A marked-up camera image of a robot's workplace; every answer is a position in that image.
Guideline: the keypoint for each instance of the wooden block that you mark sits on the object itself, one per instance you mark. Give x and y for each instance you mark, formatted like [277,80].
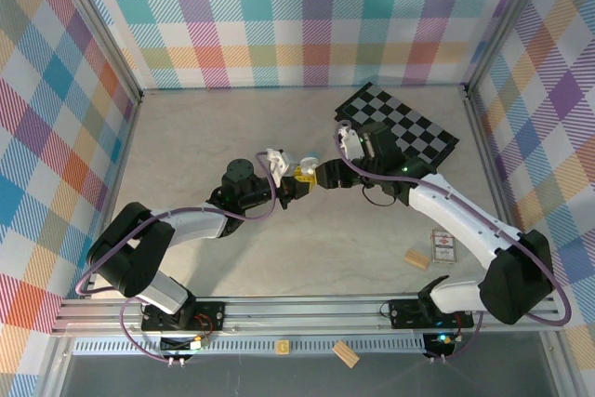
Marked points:
[416,259]
[346,353]

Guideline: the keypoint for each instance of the playing card deck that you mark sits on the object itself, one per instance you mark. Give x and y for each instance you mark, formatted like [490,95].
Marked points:
[442,248]

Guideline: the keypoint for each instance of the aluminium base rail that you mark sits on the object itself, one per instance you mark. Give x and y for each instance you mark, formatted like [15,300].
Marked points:
[302,315]

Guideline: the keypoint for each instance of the aluminium side rail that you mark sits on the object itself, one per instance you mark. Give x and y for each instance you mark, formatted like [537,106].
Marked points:
[493,183]

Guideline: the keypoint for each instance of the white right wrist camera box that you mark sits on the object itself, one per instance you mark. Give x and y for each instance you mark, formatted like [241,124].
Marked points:
[349,143]

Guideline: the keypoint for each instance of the wooden letter cube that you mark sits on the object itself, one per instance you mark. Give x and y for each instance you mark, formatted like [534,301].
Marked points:
[282,347]

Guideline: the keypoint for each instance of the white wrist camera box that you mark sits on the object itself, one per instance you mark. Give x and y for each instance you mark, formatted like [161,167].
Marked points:
[278,164]
[349,143]

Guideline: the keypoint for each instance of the aluminium corner post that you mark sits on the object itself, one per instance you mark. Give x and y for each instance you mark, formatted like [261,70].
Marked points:
[504,20]
[98,20]

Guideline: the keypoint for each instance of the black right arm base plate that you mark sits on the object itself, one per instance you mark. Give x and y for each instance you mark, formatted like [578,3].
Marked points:
[404,313]

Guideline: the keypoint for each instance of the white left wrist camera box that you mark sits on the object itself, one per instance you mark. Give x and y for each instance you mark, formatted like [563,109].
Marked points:
[278,164]

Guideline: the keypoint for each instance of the black controller board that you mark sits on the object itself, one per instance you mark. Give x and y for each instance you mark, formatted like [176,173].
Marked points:
[179,346]
[441,346]

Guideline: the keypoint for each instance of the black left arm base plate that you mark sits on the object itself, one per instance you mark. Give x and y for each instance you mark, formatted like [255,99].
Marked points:
[209,311]

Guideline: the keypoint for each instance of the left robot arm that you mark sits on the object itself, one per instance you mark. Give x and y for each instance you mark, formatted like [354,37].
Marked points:
[125,253]

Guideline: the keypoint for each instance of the black grey chessboard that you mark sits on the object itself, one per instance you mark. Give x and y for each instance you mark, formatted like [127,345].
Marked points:
[409,118]

